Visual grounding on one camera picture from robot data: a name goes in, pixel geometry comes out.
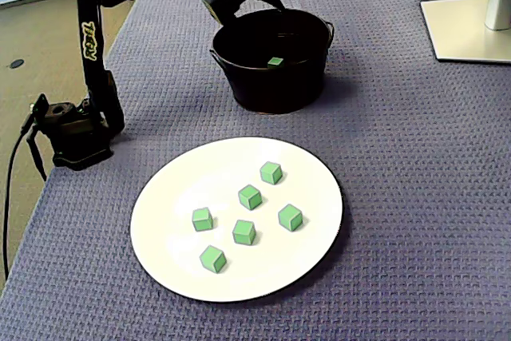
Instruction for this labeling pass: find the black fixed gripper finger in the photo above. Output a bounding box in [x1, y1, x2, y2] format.
[220, 0, 241, 26]

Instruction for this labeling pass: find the white round plate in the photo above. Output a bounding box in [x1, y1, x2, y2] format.
[129, 136, 345, 304]

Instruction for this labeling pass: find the black metal bucket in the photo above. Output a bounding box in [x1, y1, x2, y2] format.
[208, 7, 335, 115]

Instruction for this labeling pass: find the white monitor stand base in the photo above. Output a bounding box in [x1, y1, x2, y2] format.
[419, 0, 511, 65]

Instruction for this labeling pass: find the white monitor stand pole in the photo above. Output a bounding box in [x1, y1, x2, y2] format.
[484, 0, 511, 32]

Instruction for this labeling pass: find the blue waffle table cloth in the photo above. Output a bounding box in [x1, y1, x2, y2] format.
[0, 0, 511, 341]

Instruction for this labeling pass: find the thin black strap cable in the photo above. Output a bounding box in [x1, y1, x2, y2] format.
[26, 133, 48, 181]

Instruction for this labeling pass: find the black cable to robot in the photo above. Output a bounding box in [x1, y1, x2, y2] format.
[2, 115, 37, 282]

